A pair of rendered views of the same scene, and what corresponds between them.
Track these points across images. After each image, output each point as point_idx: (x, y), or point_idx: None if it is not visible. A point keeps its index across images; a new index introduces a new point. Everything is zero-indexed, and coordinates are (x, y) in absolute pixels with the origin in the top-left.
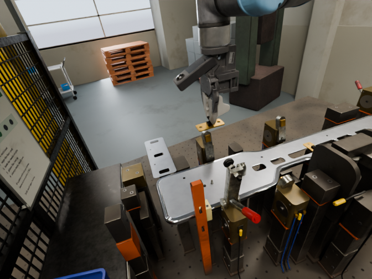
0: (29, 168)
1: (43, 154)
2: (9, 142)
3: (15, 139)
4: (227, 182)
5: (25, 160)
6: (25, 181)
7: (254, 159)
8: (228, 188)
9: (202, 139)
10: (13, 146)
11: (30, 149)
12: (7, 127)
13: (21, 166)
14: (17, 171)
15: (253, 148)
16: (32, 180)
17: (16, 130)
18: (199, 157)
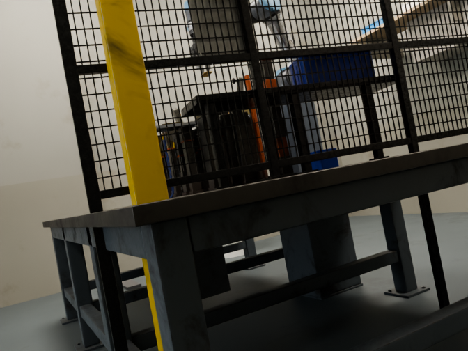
0: (227, 39)
1: (200, 47)
2: (222, 13)
3: (215, 16)
4: (242, 87)
5: (224, 32)
6: (240, 41)
7: (195, 134)
8: (243, 90)
9: (175, 114)
10: (223, 17)
11: (210, 31)
12: (212, 5)
13: (232, 32)
14: (238, 30)
15: (125, 206)
16: (235, 47)
17: (207, 12)
18: (173, 142)
